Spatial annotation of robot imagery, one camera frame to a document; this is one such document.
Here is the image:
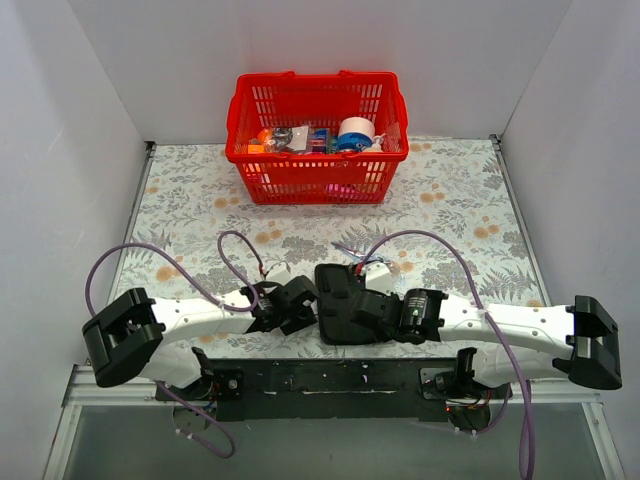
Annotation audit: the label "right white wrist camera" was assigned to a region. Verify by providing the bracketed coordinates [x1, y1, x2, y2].
[357, 262, 396, 295]

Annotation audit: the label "aluminium frame rail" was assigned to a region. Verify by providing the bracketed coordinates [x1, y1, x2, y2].
[63, 363, 601, 407]

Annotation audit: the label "orange small box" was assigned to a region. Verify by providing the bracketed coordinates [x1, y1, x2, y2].
[247, 139, 265, 154]

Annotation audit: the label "black zippered tool case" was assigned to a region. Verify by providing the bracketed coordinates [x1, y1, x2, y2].
[314, 264, 383, 346]

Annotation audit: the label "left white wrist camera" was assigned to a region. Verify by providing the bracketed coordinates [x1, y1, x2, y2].
[264, 262, 292, 285]

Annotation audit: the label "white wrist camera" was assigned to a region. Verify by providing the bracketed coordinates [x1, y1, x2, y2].
[357, 262, 396, 295]
[264, 262, 292, 285]

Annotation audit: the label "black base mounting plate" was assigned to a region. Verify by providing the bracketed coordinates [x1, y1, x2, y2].
[157, 358, 509, 422]

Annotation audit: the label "white tape roll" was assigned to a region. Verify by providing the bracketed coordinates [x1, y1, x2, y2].
[337, 116, 375, 152]

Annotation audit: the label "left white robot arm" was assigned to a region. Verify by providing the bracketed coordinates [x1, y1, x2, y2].
[82, 275, 319, 400]

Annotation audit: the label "floral patterned table mat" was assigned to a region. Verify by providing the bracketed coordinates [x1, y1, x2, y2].
[98, 137, 562, 360]

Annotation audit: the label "colourful packaged item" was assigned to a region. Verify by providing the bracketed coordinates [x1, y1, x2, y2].
[306, 128, 333, 155]

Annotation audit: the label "silver hair scissors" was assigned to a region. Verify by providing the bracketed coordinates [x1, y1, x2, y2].
[330, 241, 393, 266]

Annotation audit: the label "red plastic shopping basket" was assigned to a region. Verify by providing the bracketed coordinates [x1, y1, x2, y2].
[225, 70, 409, 205]

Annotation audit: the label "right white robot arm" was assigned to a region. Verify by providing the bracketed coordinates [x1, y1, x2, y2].
[349, 289, 622, 398]

